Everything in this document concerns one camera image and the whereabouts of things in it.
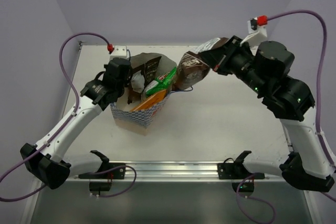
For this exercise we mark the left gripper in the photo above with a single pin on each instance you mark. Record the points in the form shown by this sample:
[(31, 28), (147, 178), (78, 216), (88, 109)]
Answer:
[(122, 77)]

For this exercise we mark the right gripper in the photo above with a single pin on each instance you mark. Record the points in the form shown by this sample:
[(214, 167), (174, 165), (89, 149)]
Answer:
[(220, 57)]

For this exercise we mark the brown kettle chips bag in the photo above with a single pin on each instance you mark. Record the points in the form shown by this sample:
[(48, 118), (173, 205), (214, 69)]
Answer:
[(191, 69), (144, 68)]

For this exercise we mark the orange snack bag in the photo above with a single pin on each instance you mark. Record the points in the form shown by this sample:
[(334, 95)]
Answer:
[(150, 101)]

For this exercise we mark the green chips bag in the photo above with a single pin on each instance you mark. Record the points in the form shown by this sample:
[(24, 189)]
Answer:
[(160, 83)]

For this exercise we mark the blue checkered paper bag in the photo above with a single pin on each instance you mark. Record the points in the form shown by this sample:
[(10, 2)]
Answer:
[(140, 121)]

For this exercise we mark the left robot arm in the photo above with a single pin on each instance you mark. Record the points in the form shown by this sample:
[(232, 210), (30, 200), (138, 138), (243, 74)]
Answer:
[(46, 159)]

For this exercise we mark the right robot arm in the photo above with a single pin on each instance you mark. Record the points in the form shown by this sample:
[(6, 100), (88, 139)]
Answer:
[(266, 72)]

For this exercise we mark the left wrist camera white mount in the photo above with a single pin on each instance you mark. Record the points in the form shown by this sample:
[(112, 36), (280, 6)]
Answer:
[(120, 51)]

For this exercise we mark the aluminium rail frame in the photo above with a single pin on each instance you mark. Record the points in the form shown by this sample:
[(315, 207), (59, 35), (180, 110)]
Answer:
[(279, 203)]

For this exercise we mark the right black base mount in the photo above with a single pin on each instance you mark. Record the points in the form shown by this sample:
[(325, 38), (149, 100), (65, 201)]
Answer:
[(233, 169)]

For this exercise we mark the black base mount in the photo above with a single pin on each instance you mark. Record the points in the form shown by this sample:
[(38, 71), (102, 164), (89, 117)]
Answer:
[(233, 169), (101, 187)]

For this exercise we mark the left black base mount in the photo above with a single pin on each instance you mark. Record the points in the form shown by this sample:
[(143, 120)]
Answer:
[(101, 187)]

